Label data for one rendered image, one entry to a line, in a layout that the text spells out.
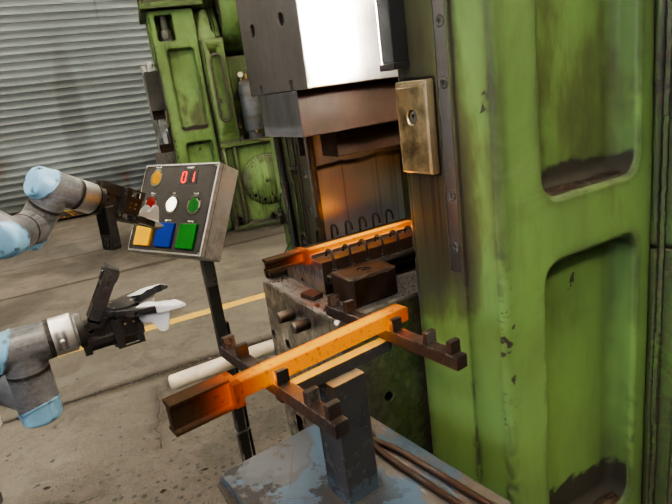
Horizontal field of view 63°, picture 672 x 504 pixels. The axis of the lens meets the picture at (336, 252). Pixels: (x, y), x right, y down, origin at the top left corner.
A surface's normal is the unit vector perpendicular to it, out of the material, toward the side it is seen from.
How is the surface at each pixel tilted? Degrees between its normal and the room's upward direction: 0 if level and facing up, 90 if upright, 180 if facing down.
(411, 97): 90
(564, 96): 89
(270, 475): 0
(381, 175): 90
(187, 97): 89
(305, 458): 0
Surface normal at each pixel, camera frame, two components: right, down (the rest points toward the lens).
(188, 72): 0.33, 0.22
